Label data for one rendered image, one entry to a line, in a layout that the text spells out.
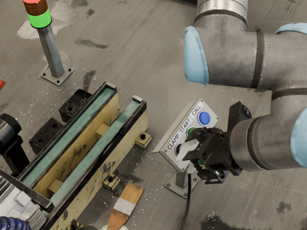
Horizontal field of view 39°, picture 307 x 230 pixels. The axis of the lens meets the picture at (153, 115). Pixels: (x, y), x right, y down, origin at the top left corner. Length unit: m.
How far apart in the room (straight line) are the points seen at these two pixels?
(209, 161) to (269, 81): 0.19
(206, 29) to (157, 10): 0.96
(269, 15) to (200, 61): 1.01
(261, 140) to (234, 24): 0.19
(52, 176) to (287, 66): 0.72
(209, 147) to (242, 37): 0.22
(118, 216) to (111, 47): 0.62
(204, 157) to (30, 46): 0.95
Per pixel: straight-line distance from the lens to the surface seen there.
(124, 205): 1.18
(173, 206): 1.18
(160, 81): 1.41
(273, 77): 0.69
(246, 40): 0.69
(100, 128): 1.26
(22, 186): 0.99
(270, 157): 0.69
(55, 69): 1.43
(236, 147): 0.73
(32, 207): 0.95
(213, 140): 0.81
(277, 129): 0.67
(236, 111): 0.85
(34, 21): 1.29
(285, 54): 0.69
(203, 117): 0.99
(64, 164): 1.20
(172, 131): 0.97
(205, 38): 0.69
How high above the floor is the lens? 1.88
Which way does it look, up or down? 54 degrees down
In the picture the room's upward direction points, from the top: 3 degrees counter-clockwise
